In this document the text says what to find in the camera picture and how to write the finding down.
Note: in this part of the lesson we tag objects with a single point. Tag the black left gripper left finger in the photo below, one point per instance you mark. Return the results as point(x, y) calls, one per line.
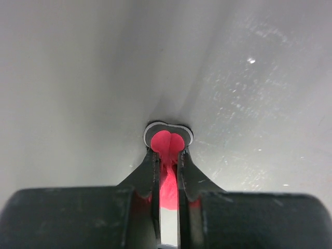
point(122, 216)

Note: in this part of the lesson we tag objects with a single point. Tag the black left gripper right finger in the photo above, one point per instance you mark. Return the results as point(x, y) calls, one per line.
point(209, 217)

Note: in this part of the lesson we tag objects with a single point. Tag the red whiteboard eraser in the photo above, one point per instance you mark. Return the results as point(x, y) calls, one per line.
point(167, 140)

